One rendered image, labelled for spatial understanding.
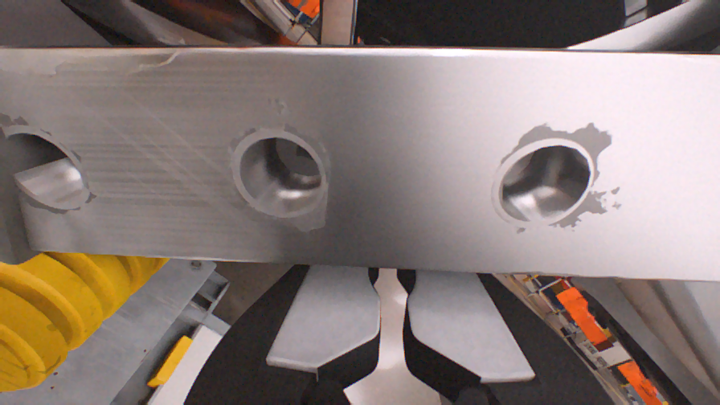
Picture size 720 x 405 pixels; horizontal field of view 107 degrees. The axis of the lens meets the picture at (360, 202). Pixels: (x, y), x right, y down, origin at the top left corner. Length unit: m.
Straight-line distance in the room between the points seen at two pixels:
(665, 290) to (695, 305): 0.03
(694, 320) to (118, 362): 0.64
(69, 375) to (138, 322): 0.08
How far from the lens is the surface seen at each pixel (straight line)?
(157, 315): 0.52
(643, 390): 5.82
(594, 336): 3.97
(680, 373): 2.38
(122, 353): 0.50
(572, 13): 0.26
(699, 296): 0.40
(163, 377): 0.55
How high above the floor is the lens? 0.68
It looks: 21 degrees down
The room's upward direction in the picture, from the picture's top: 50 degrees clockwise
